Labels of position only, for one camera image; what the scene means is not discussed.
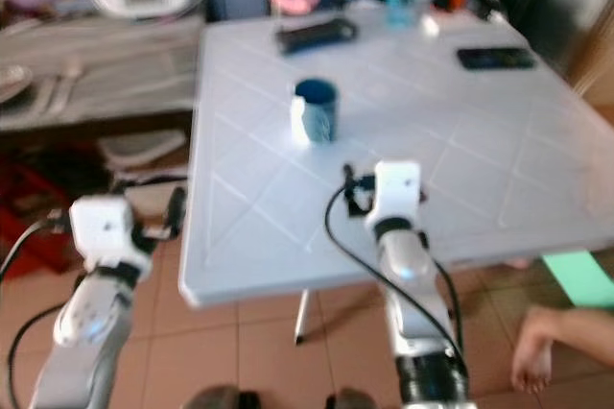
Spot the person's bare hand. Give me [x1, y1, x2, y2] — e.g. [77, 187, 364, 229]
[510, 311, 562, 393]

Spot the white flat lid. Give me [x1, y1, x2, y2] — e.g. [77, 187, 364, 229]
[98, 131, 188, 168]

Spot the blue and white mug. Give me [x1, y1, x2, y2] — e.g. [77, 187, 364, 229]
[289, 79, 340, 146]

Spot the white metal table leg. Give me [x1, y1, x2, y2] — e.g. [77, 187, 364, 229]
[294, 291, 313, 345]

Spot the red plastic stool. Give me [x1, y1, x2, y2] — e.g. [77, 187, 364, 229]
[0, 164, 78, 276]

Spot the grey striped table cloth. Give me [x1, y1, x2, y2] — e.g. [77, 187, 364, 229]
[0, 15, 202, 132]

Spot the black remote control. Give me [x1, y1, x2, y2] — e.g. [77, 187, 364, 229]
[276, 17, 358, 53]

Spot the metal spoon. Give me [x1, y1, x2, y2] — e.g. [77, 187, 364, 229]
[58, 56, 87, 117]

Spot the black smartphone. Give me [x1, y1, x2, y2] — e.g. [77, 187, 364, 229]
[457, 46, 536, 70]

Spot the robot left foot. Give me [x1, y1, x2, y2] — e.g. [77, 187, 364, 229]
[184, 386, 260, 409]

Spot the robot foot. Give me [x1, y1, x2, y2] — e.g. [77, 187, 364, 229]
[184, 386, 260, 409]
[326, 388, 380, 409]

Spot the round plate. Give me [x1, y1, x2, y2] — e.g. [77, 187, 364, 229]
[0, 63, 35, 103]

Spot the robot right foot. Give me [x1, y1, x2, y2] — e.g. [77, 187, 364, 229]
[326, 388, 380, 409]

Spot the green floor mat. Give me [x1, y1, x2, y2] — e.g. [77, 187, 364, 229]
[542, 251, 614, 309]

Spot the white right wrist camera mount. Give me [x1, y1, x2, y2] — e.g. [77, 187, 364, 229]
[372, 159, 423, 228]

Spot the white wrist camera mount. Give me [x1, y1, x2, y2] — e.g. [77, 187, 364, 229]
[70, 195, 135, 271]
[372, 159, 423, 228]

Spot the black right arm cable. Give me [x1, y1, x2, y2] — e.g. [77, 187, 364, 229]
[324, 171, 469, 376]

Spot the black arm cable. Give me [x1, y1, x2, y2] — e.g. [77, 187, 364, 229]
[0, 219, 70, 277]
[324, 171, 469, 376]

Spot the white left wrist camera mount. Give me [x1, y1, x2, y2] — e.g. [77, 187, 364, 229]
[70, 195, 135, 271]

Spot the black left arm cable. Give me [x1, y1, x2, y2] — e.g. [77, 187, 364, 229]
[0, 219, 70, 277]

